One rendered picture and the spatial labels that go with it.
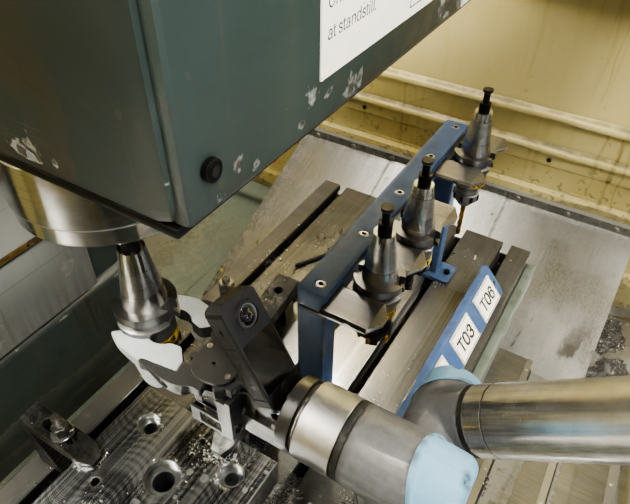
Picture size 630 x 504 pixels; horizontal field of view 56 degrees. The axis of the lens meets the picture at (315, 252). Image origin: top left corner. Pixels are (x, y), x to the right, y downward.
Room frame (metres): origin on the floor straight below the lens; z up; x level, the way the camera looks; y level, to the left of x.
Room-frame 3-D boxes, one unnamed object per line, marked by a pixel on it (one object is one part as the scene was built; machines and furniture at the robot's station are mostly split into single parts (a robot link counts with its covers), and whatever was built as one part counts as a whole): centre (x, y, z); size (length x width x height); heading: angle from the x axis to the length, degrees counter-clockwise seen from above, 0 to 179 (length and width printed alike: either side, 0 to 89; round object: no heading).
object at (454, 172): (0.74, -0.22, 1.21); 0.07 x 0.05 x 0.01; 59
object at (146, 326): (0.40, 0.17, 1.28); 0.06 x 0.06 x 0.03
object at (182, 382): (0.34, 0.12, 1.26); 0.09 x 0.05 x 0.02; 72
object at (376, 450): (0.25, -0.08, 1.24); 0.11 x 0.08 x 0.09; 59
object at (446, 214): (0.65, -0.16, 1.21); 0.07 x 0.05 x 0.01; 59
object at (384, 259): (0.51, -0.08, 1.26); 0.04 x 0.04 x 0.07
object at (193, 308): (0.42, 0.13, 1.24); 0.09 x 0.03 x 0.06; 46
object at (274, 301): (0.66, 0.10, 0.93); 0.26 x 0.05 x 0.06; 154
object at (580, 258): (0.96, -0.17, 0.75); 0.89 x 0.70 x 0.26; 59
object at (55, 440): (0.43, 0.34, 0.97); 0.13 x 0.03 x 0.15; 59
